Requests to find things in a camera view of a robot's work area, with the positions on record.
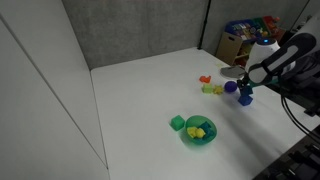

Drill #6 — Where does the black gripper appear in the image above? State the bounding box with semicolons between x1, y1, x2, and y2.
237;73;256;95

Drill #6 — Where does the wooden toy shelf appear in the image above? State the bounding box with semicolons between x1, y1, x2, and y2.
216;14;287;68

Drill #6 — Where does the red toy bin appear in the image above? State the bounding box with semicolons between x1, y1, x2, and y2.
263;15;281;34

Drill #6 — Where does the royal blue toy cube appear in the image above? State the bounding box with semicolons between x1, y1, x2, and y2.
237;94;254;107

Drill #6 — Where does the dark office chair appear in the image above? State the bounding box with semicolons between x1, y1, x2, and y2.
266;29;320;111

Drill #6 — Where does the black table edge clamp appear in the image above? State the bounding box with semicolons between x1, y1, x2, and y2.
304;106;320;118

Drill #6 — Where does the yellow spiky toy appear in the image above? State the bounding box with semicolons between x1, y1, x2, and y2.
213;84;224;96

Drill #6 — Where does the green toy cube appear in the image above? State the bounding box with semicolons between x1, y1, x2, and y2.
170;114;186;132

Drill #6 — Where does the black stand pole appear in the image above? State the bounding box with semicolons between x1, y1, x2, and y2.
197;0;212;51

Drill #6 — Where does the teal wrist mount piece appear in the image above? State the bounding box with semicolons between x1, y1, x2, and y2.
265;77;280;87

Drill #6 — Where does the gray metal plate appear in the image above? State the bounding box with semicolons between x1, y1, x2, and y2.
219;65;248;80

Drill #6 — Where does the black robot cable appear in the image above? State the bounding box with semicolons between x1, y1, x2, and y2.
280;95;320;139
280;95;320;145

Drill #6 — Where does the purple ball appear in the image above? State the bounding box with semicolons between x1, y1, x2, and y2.
224;80;238;94

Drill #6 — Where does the light green small cube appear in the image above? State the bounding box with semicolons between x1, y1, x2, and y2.
201;83;214;95

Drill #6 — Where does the blue toy bin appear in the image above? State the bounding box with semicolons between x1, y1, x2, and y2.
225;20;264;41

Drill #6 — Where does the green plastic bowl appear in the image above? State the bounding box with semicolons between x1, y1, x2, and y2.
184;114;218;147

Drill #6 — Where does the green round object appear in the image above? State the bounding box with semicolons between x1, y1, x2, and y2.
198;121;217;138

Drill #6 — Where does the orange toy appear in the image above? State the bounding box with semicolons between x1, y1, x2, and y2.
199;75;212;84

